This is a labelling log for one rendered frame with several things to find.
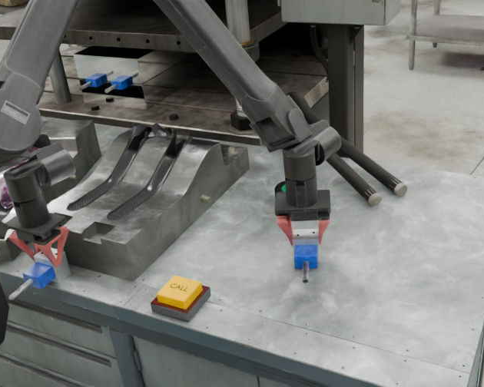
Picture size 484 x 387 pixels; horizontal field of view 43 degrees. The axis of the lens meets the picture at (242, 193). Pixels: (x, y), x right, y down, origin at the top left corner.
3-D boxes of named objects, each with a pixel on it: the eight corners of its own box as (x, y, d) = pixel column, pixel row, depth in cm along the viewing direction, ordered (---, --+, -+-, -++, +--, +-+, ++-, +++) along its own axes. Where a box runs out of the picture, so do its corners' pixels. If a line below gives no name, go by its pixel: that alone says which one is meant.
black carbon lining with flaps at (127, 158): (121, 230, 123) (111, 189, 119) (61, 216, 130) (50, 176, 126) (208, 156, 149) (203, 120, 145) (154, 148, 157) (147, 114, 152)
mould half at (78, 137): (12, 261, 130) (-2, 217, 124) (-95, 257, 135) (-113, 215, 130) (101, 156, 172) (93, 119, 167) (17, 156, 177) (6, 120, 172)
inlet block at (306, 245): (319, 292, 111) (318, 269, 109) (292, 292, 112) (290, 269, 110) (319, 251, 123) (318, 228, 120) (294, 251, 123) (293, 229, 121)
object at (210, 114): (261, 156, 180) (260, 133, 176) (-41, 112, 238) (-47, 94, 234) (354, 65, 243) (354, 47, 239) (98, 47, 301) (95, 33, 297)
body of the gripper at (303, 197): (276, 200, 118) (273, 167, 115) (329, 197, 117) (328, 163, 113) (275, 219, 113) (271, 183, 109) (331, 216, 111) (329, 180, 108)
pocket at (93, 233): (104, 253, 119) (101, 238, 118) (84, 248, 122) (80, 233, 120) (119, 241, 123) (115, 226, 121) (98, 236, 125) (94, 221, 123)
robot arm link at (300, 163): (275, 147, 108) (302, 154, 105) (297, 132, 113) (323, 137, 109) (279, 182, 112) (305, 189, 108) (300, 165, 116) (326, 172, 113)
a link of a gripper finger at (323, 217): (294, 233, 122) (290, 193, 118) (331, 232, 121) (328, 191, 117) (293, 254, 116) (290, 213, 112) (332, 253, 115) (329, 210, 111)
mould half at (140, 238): (133, 282, 120) (120, 223, 113) (35, 255, 131) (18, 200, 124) (250, 168, 157) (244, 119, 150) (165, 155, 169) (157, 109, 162)
